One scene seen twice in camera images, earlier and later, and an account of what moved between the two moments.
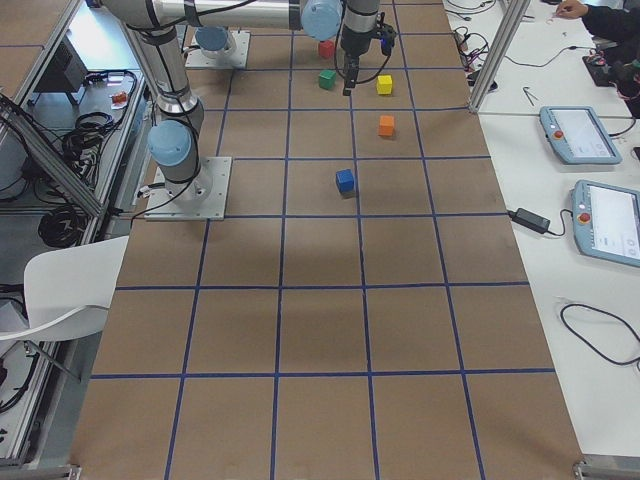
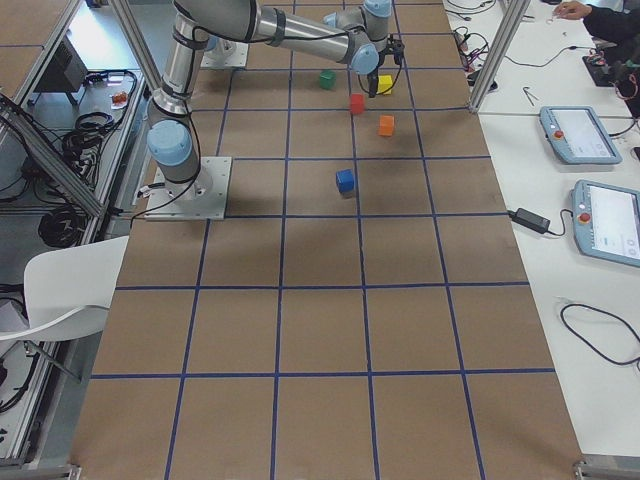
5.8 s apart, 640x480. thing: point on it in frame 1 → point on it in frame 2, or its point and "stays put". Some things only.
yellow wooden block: [384, 84] stays put
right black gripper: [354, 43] → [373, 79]
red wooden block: [327, 49] → [357, 103]
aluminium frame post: [514, 10] stays put
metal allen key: [525, 88] stays put
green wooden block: [327, 79] stays put
